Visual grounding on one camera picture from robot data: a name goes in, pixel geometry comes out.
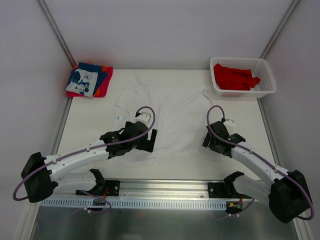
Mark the white slotted cable duct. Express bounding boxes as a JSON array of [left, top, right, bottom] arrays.
[[40, 197, 227, 211]]

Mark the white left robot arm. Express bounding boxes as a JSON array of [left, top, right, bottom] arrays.
[[21, 121, 158, 203]]

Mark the white plastic basket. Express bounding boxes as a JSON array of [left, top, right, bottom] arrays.
[[209, 57, 277, 100]]

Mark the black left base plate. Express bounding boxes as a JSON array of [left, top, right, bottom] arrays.
[[75, 179, 121, 197]]

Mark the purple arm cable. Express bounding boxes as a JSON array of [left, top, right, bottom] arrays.
[[12, 106, 156, 215], [206, 104, 314, 221]]

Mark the light blue printed t shirt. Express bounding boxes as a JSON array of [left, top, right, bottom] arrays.
[[65, 68, 98, 98]]

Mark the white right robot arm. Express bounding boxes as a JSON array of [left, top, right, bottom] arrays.
[[202, 121, 315, 223]]

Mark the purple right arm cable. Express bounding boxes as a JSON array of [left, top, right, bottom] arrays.
[[206, 104, 314, 221]]

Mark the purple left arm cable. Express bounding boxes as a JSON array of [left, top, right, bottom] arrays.
[[12, 106, 156, 215]]

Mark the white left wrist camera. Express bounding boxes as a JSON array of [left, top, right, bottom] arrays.
[[134, 112, 152, 126]]

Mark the pink folded t shirt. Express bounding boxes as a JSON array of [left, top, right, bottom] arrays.
[[66, 65, 114, 99]]

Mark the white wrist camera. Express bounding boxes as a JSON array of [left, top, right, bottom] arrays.
[[223, 118, 236, 135], [134, 112, 152, 126]]

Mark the aluminium mounting rail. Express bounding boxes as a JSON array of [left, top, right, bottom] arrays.
[[29, 175, 301, 201]]

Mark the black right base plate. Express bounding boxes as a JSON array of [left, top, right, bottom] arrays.
[[207, 182, 241, 199]]

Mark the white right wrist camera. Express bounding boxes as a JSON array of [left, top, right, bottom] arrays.
[[223, 118, 236, 135]]

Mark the dark blue folded t shirt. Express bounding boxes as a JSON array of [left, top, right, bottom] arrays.
[[69, 61, 109, 97]]

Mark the red t shirt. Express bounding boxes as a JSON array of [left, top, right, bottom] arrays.
[[213, 63, 261, 91]]

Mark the white t shirt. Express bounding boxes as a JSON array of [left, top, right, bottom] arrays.
[[114, 78, 212, 166]]

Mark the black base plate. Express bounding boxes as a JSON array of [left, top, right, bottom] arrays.
[[207, 182, 241, 199], [75, 179, 121, 197]]

